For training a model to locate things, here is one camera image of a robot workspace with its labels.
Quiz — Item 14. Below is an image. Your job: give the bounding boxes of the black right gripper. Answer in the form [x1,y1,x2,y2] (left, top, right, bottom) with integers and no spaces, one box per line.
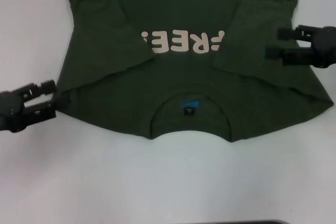
[265,24,336,69]

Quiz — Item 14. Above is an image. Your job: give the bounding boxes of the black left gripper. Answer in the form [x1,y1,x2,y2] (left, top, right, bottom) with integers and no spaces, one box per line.
[0,80,71,133]

